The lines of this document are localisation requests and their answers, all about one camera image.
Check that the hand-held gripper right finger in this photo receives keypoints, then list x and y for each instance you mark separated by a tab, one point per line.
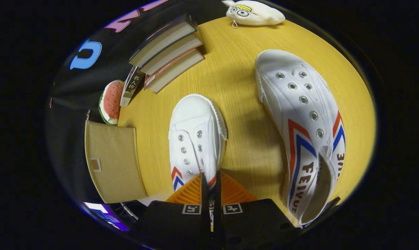
218	194

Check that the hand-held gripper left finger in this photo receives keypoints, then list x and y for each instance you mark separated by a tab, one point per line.
204	194

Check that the white striped canvas shoe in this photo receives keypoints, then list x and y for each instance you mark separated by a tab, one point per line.
292	104
195	118

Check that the beige fabric storage box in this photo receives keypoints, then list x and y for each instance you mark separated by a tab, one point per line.
115	163

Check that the lit computer monitor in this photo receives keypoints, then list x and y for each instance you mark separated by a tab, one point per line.
101	211

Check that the reddish brown cover book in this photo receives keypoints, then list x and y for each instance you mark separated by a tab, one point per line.
176	71

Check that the white portrait cover book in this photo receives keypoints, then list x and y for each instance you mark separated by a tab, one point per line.
132	86

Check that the watermelon slice toy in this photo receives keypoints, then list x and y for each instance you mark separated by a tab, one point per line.
112	102

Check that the silver metal clip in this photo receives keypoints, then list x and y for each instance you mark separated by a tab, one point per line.
88	115

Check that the dark brown spine book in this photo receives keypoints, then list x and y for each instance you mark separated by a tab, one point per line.
174	53

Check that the black cover book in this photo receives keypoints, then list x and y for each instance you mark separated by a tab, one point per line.
167	40

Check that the white plush toy with eyes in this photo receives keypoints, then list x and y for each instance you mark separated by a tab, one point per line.
261	15

